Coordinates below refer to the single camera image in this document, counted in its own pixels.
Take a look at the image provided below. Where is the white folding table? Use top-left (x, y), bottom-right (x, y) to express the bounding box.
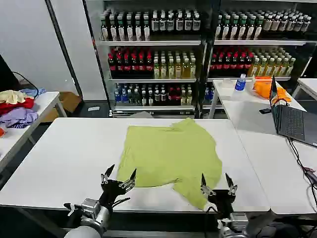
top-left (0, 117), bottom-right (272, 214)

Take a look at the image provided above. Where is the blue cloth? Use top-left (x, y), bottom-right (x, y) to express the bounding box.
top-left (20, 87), bottom-right (47, 99)

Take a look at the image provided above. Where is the shelf rack with bottles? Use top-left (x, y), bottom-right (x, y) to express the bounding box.
top-left (83, 0), bottom-right (208, 119)
top-left (203, 0), bottom-right (317, 118)

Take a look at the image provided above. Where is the green shirt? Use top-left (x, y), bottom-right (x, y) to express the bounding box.
top-left (116, 118), bottom-right (223, 211)

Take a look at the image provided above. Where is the black laptop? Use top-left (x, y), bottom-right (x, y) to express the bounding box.
top-left (269, 75), bottom-right (317, 148)

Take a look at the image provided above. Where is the cream cloth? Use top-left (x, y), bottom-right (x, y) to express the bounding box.
top-left (0, 90), bottom-right (27, 105)

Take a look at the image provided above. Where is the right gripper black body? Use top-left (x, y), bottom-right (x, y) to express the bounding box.
top-left (207, 189), bottom-right (235, 219)

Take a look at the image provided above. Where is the black laptop cable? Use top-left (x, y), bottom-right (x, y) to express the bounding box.
top-left (286, 137), bottom-right (317, 214)

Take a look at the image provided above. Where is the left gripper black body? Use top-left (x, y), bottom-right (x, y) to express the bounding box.
top-left (98, 178), bottom-right (136, 207)

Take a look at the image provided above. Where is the cardboard box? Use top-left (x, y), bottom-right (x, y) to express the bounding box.
top-left (41, 91), bottom-right (83, 122)

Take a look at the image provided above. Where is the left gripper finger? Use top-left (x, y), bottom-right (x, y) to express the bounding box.
top-left (100, 163), bottom-right (116, 184)
top-left (118, 168), bottom-right (137, 192)

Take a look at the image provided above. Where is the grey chair back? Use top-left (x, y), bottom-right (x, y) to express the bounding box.
top-left (129, 111), bottom-right (154, 119)

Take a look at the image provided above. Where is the purple cloth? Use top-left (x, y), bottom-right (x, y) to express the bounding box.
top-left (0, 107), bottom-right (39, 129)

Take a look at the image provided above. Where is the orange cloth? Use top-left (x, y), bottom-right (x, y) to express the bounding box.
top-left (253, 76), bottom-right (292, 103)

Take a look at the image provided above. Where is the thin black monitor cable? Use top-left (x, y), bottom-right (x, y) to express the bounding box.
top-left (12, 71), bottom-right (40, 99)

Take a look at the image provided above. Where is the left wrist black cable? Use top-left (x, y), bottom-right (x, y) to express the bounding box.
top-left (108, 196), bottom-right (131, 208)

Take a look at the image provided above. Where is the white table with bottle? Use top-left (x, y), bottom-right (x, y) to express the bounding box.
top-left (209, 78), bottom-right (308, 136)

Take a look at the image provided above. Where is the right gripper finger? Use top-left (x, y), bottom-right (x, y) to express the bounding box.
top-left (200, 173), bottom-right (215, 199)
top-left (224, 173), bottom-right (238, 196)

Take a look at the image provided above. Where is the white table with clothes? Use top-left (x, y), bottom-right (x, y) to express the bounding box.
top-left (0, 91), bottom-right (68, 172)

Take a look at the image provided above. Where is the blue label water bottle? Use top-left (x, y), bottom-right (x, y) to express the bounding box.
top-left (234, 73), bottom-right (247, 92)

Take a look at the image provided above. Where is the small white table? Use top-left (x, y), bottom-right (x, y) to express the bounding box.
top-left (291, 77), bottom-right (317, 100)

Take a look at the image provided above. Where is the black monitor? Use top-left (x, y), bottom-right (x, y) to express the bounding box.
top-left (0, 54), bottom-right (19, 93)

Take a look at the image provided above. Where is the red cloth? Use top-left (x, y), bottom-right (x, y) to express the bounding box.
top-left (0, 97), bottom-right (35, 116)

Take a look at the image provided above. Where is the black slanted pole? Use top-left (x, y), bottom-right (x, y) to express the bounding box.
top-left (45, 0), bottom-right (84, 100)

